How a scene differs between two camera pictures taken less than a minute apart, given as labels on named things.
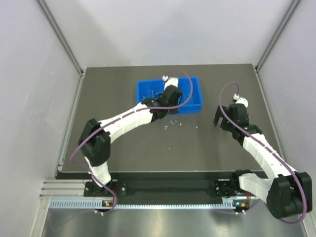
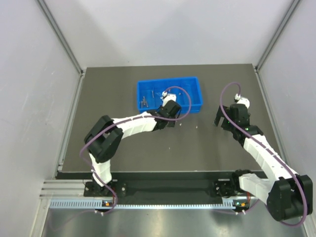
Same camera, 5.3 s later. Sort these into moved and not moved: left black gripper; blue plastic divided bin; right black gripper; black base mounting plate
Moved: left black gripper
Not moved: right black gripper; blue plastic divided bin; black base mounting plate
